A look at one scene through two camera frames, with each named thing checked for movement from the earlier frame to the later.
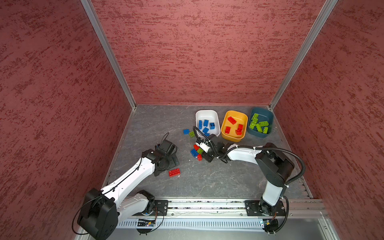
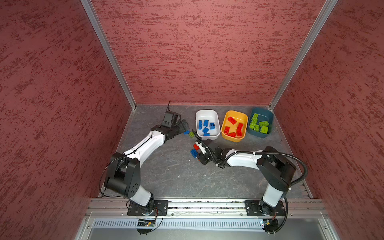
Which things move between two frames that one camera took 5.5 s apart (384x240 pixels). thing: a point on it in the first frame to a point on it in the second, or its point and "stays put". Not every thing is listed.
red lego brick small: [231, 120] stays put
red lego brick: [239, 131] stays put
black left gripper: [172, 164] to [185, 124]
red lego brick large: [240, 128] stays put
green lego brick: [263, 123] stays put
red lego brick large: [174, 172] to [233, 134]
